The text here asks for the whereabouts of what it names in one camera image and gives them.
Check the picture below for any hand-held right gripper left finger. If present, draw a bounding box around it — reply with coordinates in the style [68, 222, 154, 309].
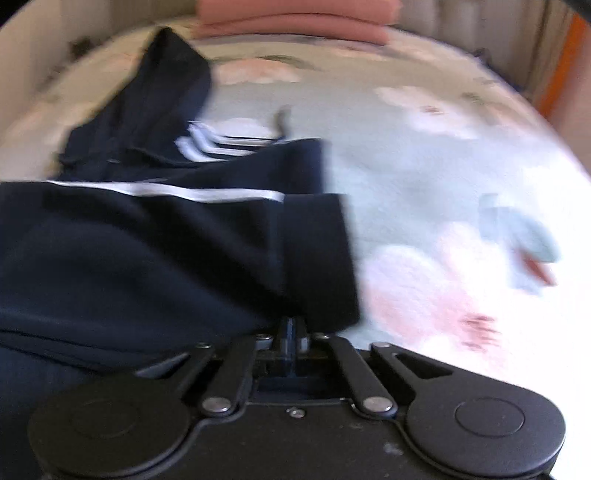
[134, 318, 296, 415]

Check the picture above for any orange curtain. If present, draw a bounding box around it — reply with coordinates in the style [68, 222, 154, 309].
[538, 13, 588, 118]

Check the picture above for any pink folded blanket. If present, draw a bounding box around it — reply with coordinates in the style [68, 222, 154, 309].
[191, 0, 402, 46]

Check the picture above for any floral green bedspread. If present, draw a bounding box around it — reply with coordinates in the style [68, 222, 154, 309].
[0, 18, 591, 384]

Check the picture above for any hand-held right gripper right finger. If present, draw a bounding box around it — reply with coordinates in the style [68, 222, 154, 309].
[295, 318, 454, 417]

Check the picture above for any navy white-striped track garment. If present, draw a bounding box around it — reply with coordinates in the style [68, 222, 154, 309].
[0, 27, 362, 480]

